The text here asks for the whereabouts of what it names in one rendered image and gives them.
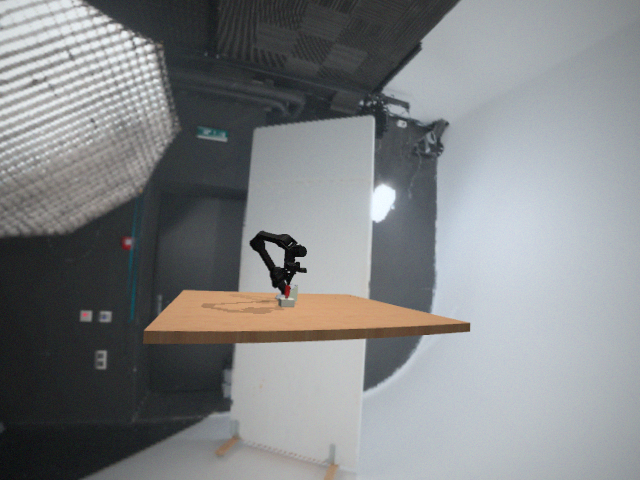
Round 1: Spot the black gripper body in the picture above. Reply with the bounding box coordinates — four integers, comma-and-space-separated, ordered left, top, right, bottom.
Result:
271, 257, 307, 273

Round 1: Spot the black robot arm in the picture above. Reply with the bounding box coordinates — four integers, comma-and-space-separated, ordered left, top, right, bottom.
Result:
250, 230, 307, 295

